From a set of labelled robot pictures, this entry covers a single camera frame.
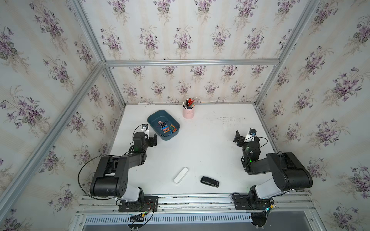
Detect teal plastic storage box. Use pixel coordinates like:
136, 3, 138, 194
147, 110, 180, 141

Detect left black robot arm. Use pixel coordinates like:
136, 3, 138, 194
90, 124, 158, 204

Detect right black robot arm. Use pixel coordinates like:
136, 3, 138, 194
233, 129, 313, 201

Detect white rectangular case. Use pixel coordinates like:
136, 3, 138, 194
173, 167, 188, 184

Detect pink pen cup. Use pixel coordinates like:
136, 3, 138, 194
183, 107, 195, 119

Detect black stapler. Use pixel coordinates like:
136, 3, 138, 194
200, 176, 220, 188

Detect pens in cup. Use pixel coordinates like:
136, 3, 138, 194
183, 98, 195, 110

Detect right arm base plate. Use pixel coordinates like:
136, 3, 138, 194
231, 193, 274, 211

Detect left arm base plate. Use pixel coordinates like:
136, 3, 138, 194
118, 196, 159, 212

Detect aluminium front rail frame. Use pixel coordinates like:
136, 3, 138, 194
69, 192, 326, 231

